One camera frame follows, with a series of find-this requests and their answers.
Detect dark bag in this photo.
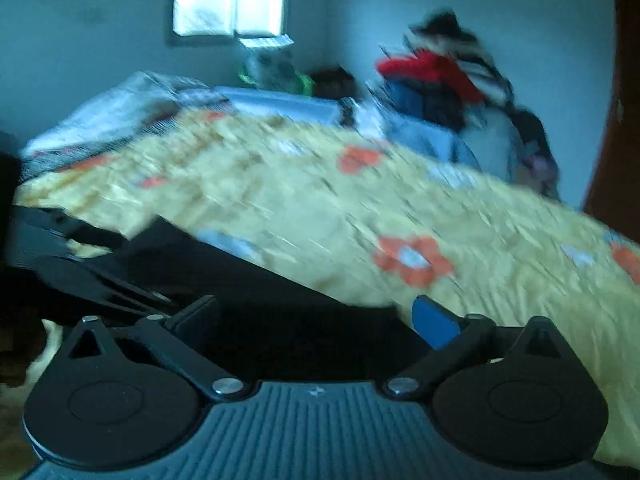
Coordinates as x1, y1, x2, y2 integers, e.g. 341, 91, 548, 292
310, 66, 358, 102

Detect brown wooden door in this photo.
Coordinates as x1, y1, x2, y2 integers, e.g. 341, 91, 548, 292
582, 0, 640, 231

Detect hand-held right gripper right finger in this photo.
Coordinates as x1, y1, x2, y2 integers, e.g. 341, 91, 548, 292
382, 295, 576, 401

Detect pile of folded clothes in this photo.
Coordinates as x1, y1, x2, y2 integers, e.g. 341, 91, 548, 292
355, 7, 561, 196

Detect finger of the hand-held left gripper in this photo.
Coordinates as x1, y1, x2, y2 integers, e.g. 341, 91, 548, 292
5, 247, 173, 317
12, 205, 133, 252

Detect black pants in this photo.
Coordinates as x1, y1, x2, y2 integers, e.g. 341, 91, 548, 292
65, 215, 436, 386

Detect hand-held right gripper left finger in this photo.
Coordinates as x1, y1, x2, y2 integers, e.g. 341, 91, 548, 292
52, 294, 251, 402

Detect yellow floral blanket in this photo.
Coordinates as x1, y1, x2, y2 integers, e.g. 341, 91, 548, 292
0, 110, 640, 471

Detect blue bedsheet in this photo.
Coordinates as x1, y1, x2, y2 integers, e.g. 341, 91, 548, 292
215, 86, 351, 127

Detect grey floral pillow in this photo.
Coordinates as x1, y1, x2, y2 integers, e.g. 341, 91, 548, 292
240, 35, 301, 91

